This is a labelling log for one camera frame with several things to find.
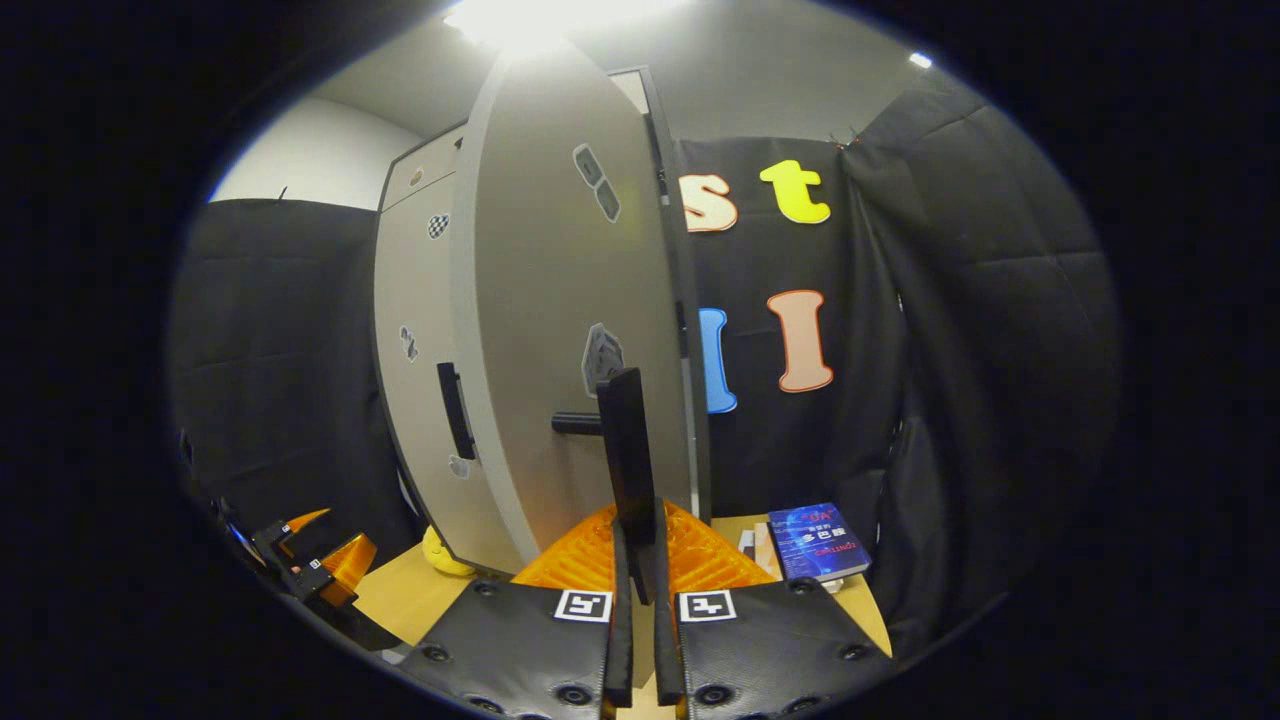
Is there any grey cabinet door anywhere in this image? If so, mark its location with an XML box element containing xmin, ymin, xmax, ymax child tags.
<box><xmin>375</xmin><ymin>185</ymin><xmax>501</xmax><ymax>573</ymax></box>
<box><xmin>450</xmin><ymin>38</ymin><xmax>706</xmax><ymax>576</ymax></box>

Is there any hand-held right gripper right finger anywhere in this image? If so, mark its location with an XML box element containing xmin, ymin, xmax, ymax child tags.
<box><xmin>655</xmin><ymin>500</ymin><xmax>894</xmax><ymax>717</ymax></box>

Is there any large ceiling light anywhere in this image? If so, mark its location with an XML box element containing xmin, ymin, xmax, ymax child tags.
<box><xmin>445</xmin><ymin>0</ymin><xmax>691</xmax><ymax>53</ymax></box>

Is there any blue book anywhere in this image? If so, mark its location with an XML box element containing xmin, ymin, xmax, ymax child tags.
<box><xmin>768</xmin><ymin>502</ymin><xmax>873</xmax><ymax>584</ymax></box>

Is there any grey double-door shoe cabinet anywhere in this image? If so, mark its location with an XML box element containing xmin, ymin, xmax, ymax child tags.
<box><xmin>372</xmin><ymin>65</ymin><xmax>713</xmax><ymax>581</ymax></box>

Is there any black backdrop cloth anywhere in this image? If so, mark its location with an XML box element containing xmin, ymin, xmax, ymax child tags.
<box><xmin>170</xmin><ymin>90</ymin><xmax>1121</xmax><ymax>661</ymax></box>

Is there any grey cabinet drawer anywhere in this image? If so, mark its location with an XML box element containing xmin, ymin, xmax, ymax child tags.
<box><xmin>383</xmin><ymin>125</ymin><xmax>469</xmax><ymax>211</ymax></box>

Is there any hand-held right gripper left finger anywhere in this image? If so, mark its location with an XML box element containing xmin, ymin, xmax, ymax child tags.
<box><xmin>400</xmin><ymin>505</ymin><xmax>634</xmax><ymax>717</ymax></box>

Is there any yellow plush toy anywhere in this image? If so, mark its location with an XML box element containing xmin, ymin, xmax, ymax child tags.
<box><xmin>421</xmin><ymin>525</ymin><xmax>479</xmax><ymax>579</ymax></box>

